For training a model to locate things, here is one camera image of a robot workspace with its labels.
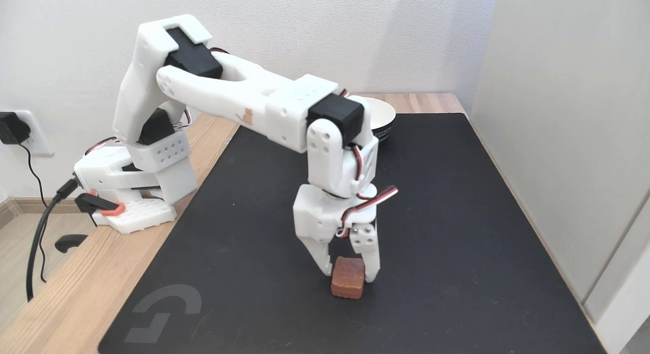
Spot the brown cube toy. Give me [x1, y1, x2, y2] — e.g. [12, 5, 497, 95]
[331, 256, 366, 300]

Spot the dark blue paper bowl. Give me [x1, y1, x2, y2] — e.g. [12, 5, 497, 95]
[364, 96, 397, 143]

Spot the black desk mat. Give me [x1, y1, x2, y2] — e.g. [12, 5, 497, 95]
[97, 113, 607, 354]

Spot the black orange table clamp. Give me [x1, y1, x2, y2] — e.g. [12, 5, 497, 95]
[55, 190, 126, 253]

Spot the wooden baseboard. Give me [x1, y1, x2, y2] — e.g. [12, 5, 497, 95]
[0, 197, 97, 230]

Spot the black power adapter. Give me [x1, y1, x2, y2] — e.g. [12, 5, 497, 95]
[0, 112, 31, 145]

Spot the red white black servo cable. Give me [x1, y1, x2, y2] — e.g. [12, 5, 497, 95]
[337, 185, 399, 238]

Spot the thick black cable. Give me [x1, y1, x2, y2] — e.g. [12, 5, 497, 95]
[26, 179, 79, 301]

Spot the thin black cable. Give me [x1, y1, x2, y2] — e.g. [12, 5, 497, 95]
[19, 143, 49, 283]

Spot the white wall outlet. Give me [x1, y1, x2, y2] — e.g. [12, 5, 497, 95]
[10, 110, 54, 157]

